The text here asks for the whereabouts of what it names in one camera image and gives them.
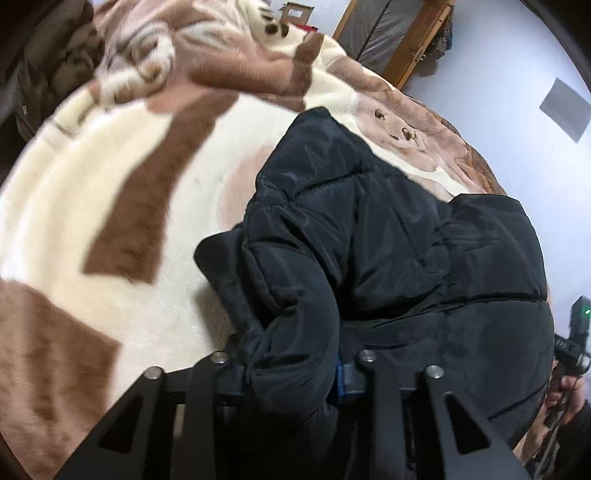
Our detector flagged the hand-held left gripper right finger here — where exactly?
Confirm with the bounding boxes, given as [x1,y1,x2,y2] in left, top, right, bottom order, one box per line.
[336,351,532,480]

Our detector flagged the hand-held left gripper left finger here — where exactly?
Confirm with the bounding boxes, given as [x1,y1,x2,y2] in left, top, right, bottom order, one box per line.
[55,352,248,480]

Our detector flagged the black puffer jacket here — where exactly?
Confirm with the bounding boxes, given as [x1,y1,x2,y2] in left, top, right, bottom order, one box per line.
[194,107,555,480]

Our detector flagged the person's right forearm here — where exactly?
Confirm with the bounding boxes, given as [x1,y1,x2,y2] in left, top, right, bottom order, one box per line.
[558,401,591,464]

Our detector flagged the person's right hand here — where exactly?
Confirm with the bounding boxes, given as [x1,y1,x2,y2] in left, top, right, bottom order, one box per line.
[545,374,590,424]

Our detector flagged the brown and cream printed blanket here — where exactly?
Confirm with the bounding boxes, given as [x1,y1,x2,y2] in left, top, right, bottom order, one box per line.
[0,0,509,480]

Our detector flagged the brown puffer jacket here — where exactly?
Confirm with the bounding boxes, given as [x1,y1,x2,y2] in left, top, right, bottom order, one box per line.
[0,0,107,139]

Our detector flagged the cardboard box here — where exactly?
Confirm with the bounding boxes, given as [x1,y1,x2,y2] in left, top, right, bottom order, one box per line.
[279,1,311,26]

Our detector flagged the grey wall patch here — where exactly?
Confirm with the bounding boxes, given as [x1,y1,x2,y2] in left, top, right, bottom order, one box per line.
[539,78,591,144]

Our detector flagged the grey door with wooden frame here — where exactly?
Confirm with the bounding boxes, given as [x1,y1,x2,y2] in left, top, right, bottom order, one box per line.
[332,0,455,90]

